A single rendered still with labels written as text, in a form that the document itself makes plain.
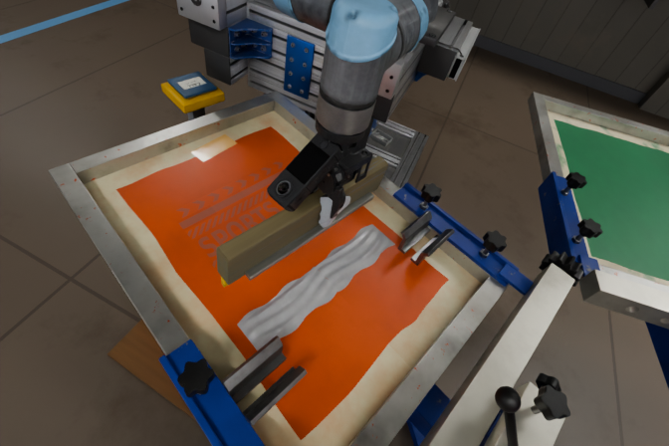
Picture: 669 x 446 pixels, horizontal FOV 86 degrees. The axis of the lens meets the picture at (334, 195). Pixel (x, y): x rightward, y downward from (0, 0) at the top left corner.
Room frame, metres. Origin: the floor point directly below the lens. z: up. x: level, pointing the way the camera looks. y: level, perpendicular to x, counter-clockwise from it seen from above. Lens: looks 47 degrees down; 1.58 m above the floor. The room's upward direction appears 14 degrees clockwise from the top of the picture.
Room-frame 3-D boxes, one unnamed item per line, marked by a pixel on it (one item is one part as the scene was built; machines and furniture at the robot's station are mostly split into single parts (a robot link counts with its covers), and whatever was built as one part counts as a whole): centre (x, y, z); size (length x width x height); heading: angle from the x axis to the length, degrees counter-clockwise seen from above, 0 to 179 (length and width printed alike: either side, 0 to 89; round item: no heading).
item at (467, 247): (0.52, -0.27, 0.98); 0.30 x 0.05 x 0.07; 55
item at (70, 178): (0.43, 0.09, 0.97); 0.79 x 0.58 x 0.04; 55
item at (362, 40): (0.41, 0.01, 1.39); 0.09 x 0.08 x 0.11; 159
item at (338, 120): (0.41, 0.02, 1.31); 0.08 x 0.08 x 0.05
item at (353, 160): (0.42, 0.01, 1.23); 0.09 x 0.08 x 0.12; 145
